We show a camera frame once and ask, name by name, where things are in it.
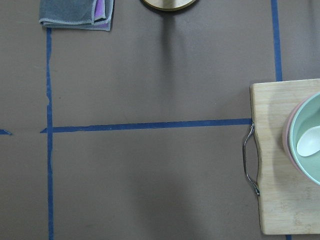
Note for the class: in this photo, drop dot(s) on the wooden mug tree stand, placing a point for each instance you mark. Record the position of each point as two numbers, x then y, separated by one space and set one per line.
169 5

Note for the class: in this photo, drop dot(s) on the grey folded cloth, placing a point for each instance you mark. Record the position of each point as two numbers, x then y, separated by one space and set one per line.
76 14

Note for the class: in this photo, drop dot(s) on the green bowl on pink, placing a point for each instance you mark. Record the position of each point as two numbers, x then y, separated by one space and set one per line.
305 116

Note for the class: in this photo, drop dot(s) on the white spoon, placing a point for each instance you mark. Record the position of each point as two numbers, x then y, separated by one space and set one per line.
309 142

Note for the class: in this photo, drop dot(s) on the bamboo cutting board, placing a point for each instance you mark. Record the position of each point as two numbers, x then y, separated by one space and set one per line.
289 203

